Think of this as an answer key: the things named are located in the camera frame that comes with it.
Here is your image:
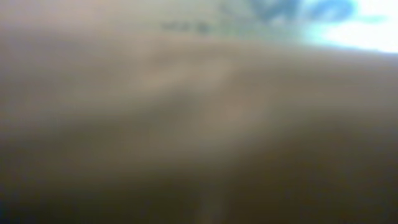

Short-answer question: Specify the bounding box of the beige brown snack bag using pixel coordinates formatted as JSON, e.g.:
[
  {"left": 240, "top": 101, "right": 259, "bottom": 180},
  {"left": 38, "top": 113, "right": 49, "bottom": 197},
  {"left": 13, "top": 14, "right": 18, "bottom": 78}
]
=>
[{"left": 1, "top": 1, "right": 397, "bottom": 223}]

